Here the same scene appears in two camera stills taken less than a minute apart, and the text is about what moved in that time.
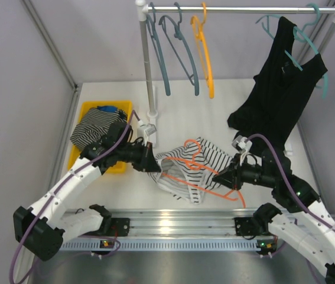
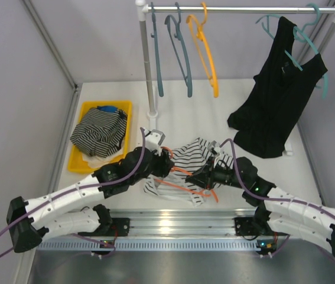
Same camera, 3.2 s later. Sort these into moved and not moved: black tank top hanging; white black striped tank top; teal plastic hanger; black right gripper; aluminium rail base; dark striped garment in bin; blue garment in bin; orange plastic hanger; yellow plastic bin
Moved: black right gripper; orange plastic hanger; white black striped tank top
Not moved: teal plastic hanger; yellow plastic bin; black tank top hanging; blue garment in bin; dark striped garment in bin; aluminium rail base
